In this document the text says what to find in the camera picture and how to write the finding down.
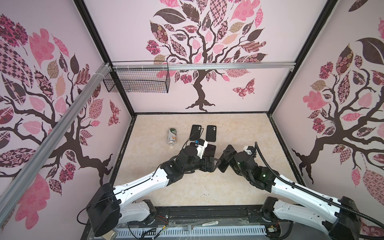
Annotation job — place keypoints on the crushed green drink can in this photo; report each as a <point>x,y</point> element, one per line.
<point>172,136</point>

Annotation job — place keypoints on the aluminium rail back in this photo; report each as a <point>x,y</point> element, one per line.
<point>222,66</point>

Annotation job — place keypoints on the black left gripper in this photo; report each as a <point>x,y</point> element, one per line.
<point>211,168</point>

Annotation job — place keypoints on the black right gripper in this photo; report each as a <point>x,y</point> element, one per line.
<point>232,152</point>

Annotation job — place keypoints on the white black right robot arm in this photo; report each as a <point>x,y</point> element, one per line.
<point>336,217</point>

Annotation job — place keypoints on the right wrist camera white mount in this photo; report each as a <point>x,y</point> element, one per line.
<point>250,150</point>

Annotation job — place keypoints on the aluminium rail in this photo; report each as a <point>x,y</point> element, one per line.
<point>222,66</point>
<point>24,179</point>

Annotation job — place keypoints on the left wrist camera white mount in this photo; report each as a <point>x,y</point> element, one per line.
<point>199,148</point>

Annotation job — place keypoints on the white slotted cable duct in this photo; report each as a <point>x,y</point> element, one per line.
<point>180,232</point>

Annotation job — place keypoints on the purple smartphone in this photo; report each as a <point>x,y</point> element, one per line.
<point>210,151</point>

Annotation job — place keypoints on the aluminium rail left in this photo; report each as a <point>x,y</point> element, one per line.
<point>24,179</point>

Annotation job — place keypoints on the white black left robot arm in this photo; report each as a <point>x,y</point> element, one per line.
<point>111,206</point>

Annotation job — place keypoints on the black phone case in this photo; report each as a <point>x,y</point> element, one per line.
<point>211,133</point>
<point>195,132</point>

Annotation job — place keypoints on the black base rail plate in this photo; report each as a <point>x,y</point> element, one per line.
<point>205,216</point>

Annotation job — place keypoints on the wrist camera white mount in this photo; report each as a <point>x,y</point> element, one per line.
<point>199,148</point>
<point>250,150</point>

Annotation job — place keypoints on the black wire basket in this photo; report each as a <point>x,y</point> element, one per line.
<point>138,77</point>

